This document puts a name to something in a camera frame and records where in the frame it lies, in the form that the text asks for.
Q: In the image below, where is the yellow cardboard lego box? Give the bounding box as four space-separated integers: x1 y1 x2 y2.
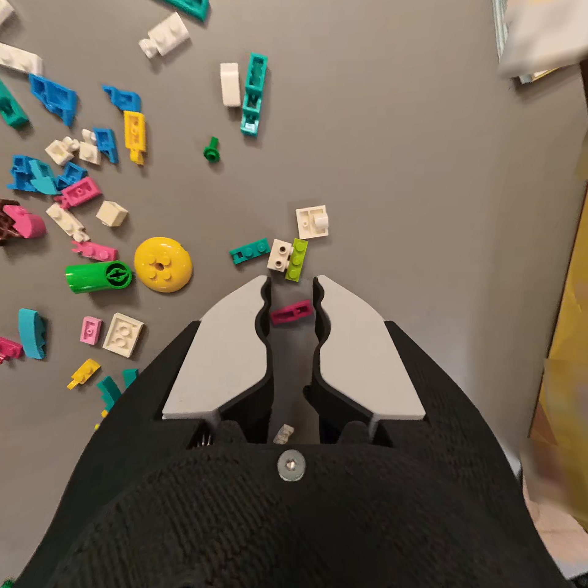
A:
527 184 588 460

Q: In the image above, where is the magenta lego brick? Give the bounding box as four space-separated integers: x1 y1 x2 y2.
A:
270 300 315 326

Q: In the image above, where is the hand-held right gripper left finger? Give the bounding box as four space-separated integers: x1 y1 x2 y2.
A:
162 276 275 429

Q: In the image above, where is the lime green lego plate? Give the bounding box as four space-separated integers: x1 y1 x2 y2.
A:
285 238 309 282

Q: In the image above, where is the pile of loose lego pieces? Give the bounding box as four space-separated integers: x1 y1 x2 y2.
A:
0 0 331 432

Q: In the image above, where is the stack of instruction booklets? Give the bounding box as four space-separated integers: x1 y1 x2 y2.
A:
492 0 588 85

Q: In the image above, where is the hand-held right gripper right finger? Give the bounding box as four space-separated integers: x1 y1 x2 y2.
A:
311 275 427 433

